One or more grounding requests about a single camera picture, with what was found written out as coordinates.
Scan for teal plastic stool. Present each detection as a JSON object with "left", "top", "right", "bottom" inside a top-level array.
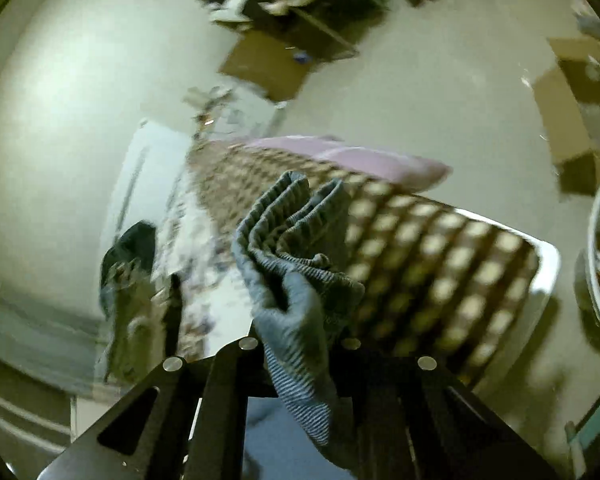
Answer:
[{"left": 564, "top": 385, "right": 600, "bottom": 466}]

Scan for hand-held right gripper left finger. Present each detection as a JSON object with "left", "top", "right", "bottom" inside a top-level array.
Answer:
[{"left": 36, "top": 337, "right": 277, "bottom": 480}]

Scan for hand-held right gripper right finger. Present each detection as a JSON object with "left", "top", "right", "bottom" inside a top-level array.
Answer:
[{"left": 329, "top": 338, "right": 561, "bottom": 480}]

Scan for grey-blue ribbed pants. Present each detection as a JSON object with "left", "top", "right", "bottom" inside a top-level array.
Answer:
[{"left": 231, "top": 170, "right": 366, "bottom": 467}]

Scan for white printed sheet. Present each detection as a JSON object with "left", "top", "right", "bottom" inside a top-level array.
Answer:
[{"left": 151, "top": 157, "right": 253, "bottom": 361}]

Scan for pink pillow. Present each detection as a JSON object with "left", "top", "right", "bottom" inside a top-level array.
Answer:
[{"left": 244, "top": 135, "right": 454, "bottom": 192}]

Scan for dark cloth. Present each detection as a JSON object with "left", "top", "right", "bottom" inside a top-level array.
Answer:
[{"left": 100, "top": 221, "right": 159, "bottom": 291}]

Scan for open cardboard box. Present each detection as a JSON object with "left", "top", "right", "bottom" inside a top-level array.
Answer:
[{"left": 529, "top": 36, "right": 600, "bottom": 197}]

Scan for brown checkered blanket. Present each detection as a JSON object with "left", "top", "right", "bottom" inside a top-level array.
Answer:
[{"left": 185, "top": 137, "right": 541, "bottom": 388}]

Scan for flat cardboard sheet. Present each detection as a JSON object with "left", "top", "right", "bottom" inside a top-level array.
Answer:
[{"left": 219, "top": 30, "right": 317, "bottom": 102}]

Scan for white bucket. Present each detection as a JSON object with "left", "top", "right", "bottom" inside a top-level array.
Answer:
[{"left": 575, "top": 172, "right": 600, "bottom": 339}]

